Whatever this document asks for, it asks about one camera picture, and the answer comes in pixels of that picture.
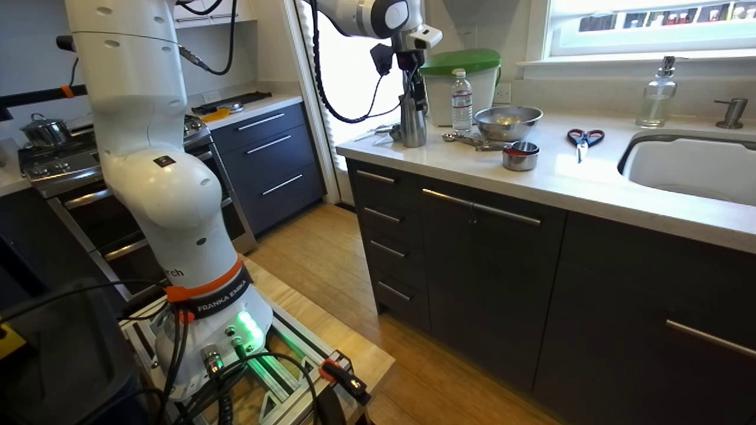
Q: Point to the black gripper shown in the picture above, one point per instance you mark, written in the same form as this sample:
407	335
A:
410	64

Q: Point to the tall silver cup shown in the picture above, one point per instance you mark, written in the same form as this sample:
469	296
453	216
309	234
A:
411	125

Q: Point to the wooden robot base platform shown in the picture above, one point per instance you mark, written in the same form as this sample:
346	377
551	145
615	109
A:
330	337

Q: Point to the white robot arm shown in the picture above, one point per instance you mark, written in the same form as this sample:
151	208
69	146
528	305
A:
132	77

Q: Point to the silver mixing bowl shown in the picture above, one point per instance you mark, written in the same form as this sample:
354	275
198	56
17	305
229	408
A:
506	122

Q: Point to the clear plastic water bottle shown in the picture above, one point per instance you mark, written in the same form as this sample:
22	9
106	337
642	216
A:
460	103

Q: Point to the blue drawer cabinet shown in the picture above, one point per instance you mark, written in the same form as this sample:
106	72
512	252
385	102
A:
273	165

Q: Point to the glass soap dispenser bottle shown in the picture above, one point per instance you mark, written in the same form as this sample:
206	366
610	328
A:
658	95

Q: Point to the orange clamp on base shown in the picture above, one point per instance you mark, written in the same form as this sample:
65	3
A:
340	370

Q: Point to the white kitchen sink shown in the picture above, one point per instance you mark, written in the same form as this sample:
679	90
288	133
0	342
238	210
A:
693	161

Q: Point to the metal faucet fixture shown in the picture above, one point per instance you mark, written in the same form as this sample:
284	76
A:
732	111

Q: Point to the stove with oven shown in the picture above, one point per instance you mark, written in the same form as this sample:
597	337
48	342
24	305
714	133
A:
71	181

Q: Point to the silver kettle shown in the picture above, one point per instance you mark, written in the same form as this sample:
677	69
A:
45	133

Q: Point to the dark cabinet drawer with handle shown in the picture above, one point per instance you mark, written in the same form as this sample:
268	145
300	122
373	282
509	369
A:
385	206

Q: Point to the red handled scissors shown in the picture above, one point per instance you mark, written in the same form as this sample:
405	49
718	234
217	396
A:
582	140

